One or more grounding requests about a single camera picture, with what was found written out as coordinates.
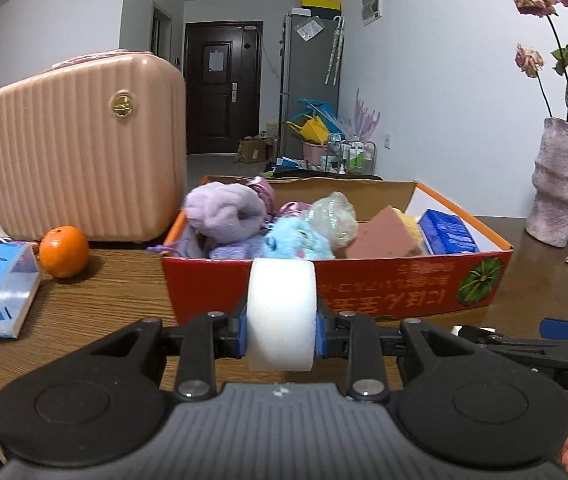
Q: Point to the dark brown entrance door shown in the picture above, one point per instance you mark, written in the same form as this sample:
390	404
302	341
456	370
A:
199	120

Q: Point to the red cardboard box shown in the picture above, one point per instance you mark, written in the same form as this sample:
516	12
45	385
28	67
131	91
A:
394	290

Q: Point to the orange fruit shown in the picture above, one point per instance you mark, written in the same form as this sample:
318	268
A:
64	252

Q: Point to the yellow bag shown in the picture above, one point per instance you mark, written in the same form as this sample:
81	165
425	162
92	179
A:
311	130

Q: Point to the interior door frame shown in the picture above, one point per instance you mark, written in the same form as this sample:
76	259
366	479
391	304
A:
160	30

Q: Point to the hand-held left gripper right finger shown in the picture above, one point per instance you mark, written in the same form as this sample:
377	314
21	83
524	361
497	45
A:
320	335

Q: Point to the blue plastic frame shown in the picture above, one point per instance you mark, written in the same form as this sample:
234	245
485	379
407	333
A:
319	109

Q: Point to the pink bucket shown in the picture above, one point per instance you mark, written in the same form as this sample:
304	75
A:
314	151

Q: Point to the textured pink vase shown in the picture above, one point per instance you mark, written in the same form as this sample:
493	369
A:
561	185

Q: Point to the purple feathery decoration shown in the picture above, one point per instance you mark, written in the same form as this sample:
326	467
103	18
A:
365	117

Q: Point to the blue plush toy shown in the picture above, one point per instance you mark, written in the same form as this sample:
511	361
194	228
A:
294	240

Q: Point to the yellow and black box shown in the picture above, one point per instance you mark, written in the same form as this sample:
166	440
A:
321	6

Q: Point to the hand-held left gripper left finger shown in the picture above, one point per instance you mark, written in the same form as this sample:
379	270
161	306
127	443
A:
243	332

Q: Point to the clear plastic bag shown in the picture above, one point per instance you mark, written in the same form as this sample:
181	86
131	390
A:
309	30

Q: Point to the white folded umbrella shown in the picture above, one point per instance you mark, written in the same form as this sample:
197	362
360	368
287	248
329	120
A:
335	50

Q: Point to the blue handkerchief box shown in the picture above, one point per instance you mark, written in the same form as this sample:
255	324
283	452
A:
449	232

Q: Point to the brown cardboard box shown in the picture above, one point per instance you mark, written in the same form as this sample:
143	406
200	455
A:
252	151

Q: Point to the trolley with bottles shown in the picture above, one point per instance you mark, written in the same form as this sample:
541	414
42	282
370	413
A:
351	157

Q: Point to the lavender fluffy headband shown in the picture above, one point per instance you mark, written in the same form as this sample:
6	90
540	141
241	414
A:
224	210

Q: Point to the pink ribbed suitcase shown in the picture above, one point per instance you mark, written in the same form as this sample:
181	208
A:
79	155

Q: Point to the clear plastic bundle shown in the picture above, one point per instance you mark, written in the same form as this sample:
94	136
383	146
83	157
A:
334	217

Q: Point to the white paper notice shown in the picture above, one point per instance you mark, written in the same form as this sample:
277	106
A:
216	62

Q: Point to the grey refrigerator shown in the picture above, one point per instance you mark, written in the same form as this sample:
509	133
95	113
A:
309	75

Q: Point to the pink layered sponge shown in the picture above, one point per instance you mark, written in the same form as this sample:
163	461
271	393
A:
384	237

